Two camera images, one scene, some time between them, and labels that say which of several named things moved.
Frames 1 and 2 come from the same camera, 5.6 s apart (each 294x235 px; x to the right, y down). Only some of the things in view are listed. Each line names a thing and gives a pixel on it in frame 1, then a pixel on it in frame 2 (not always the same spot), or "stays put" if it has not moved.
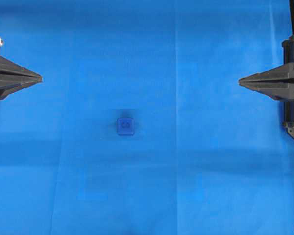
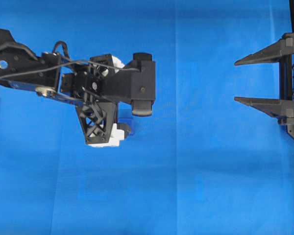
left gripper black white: x=2 y=85 to x=85 y=89
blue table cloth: x=139 y=126 stays put
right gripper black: x=287 y=89 to x=291 y=80
